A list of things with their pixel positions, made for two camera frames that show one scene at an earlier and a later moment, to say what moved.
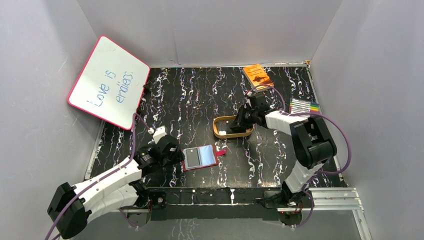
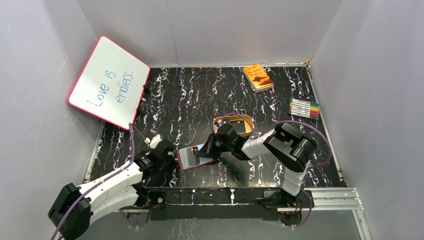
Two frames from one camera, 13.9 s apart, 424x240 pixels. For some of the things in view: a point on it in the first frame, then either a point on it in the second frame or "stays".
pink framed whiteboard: (111, 84) stays
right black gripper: (240, 123) → (208, 149)
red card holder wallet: (201, 156) stays
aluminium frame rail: (346, 198) stays
